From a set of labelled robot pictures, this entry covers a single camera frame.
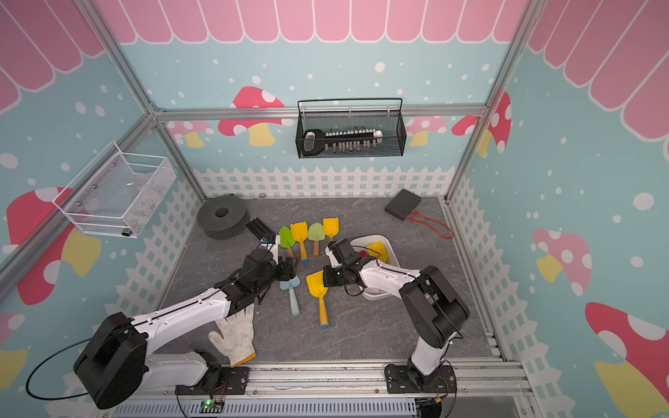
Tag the white wire mesh basket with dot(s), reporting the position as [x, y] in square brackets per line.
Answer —
[117, 193]

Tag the grey slotted cable duct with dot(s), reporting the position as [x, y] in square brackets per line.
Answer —
[278, 407]

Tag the small green circuit board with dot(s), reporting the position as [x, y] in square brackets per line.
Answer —
[211, 407]

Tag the yellow tool in box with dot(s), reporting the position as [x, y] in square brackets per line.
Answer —
[379, 251]

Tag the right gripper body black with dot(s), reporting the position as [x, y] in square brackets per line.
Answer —
[334, 277]

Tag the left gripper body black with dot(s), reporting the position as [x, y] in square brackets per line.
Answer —
[284, 270]

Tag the dark grey foam roll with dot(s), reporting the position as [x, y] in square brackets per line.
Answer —
[224, 217]

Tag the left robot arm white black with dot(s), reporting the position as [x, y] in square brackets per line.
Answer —
[122, 356]

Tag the pale blue trowel blue handle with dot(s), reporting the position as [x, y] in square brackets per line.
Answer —
[290, 286]

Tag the black flat box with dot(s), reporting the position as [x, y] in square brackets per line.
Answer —
[403, 204]

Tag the pale green trowel wooden handle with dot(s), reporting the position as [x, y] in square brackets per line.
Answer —
[316, 235]

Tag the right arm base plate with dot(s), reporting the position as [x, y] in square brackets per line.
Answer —
[403, 379]

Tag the yellow shovel wooden handle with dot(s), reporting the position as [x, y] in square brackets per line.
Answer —
[331, 228]

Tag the black socket holder tool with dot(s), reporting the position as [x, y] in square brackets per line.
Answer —
[317, 142]

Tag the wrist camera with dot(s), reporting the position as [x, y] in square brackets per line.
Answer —
[269, 244]
[342, 253]

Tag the white plastic storage box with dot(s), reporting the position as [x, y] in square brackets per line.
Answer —
[360, 244]

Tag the black wire mesh basket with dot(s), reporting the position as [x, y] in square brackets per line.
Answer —
[341, 115]

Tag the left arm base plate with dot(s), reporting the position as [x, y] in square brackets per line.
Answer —
[218, 381]

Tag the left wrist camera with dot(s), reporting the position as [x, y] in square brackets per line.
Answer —
[269, 244]

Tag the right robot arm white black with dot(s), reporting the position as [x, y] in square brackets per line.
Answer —
[435, 309]

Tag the white work glove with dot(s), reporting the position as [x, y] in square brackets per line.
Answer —
[235, 337]

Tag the bright green trowel wooden handle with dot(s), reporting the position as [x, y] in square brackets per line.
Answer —
[287, 241]

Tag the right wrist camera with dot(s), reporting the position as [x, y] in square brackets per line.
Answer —
[342, 253]

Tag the black aluminium extrusion bar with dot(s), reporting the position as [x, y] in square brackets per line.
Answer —
[261, 231]

